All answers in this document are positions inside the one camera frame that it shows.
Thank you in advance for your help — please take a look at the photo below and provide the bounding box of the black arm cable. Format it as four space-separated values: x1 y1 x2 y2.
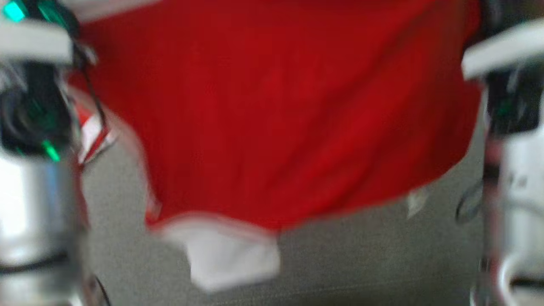
73 40 108 130
454 178 485 225

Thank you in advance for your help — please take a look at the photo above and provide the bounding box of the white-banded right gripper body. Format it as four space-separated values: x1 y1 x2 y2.
461 19 544 137

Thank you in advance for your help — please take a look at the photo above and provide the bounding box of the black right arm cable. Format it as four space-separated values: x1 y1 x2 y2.
454 178 485 225

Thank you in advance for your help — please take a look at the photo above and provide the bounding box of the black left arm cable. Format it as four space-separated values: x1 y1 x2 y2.
73 40 108 130

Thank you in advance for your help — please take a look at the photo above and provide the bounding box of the red shirt with white sleeves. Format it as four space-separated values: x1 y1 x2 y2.
68 0 483 294

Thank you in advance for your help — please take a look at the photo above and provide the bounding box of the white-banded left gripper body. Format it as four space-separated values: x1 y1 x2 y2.
0 19 78 160

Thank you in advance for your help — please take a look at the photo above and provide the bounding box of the grey fabric sofa seat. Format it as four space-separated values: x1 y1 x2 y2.
81 98 489 306

